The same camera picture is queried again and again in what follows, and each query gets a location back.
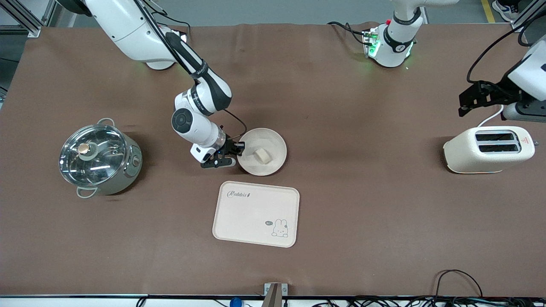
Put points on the small beige bun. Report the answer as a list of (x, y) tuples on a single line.
[(263, 156)]

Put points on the cream round plate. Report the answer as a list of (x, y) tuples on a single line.
[(273, 143)]

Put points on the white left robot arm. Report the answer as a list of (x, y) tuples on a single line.
[(396, 38)]

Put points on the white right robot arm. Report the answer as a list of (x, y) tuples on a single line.
[(128, 30)]

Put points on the cream rabbit print tray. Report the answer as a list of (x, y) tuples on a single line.
[(247, 217)]

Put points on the cream two-slot toaster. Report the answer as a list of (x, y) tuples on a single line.
[(482, 157)]

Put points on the steel electric cooking pot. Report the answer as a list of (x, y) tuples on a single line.
[(123, 175)]

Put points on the glass pot lid with knob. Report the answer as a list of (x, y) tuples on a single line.
[(102, 166)]

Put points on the green-lit control board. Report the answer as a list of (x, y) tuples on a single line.
[(370, 42)]

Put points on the blue round knob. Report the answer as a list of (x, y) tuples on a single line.
[(236, 302)]

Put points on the brown table cover mat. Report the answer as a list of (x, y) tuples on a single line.
[(362, 213)]

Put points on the aluminium frame profile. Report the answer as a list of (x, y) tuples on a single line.
[(21, 17), (527, 13)]

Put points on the metal bracket on table edge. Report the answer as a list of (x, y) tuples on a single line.
[(275, 294)]

